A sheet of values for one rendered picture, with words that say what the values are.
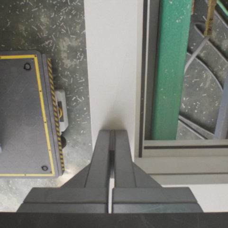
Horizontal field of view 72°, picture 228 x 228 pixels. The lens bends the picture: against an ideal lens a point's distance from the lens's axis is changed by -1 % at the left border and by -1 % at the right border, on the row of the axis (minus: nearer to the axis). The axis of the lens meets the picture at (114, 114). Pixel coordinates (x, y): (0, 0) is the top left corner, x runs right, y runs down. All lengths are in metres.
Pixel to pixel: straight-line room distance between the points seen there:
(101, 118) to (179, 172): 0.12
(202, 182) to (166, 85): 0.13
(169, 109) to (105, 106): 0.11
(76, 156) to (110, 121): 1.16
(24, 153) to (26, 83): 0.39
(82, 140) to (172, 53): 1.07
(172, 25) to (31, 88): 0.74
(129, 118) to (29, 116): 0.79
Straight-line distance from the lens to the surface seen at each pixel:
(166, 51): 0.23
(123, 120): 0.16
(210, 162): 0.26
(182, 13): 0.24
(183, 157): 0.26
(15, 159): 1.07
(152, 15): 0.24
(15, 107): 0.93
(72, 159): 1.33
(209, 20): 0.95
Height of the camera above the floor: 1.08
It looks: 73 degrees down
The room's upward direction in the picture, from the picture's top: 177 degrees counter-clockwise
